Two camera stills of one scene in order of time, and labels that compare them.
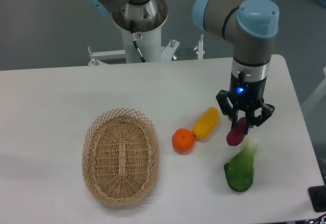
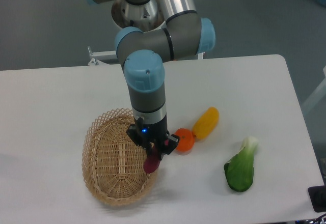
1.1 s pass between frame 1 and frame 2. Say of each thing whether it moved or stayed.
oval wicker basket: stayed
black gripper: moved
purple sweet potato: moved
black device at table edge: stayed
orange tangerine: stayed
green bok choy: stayed
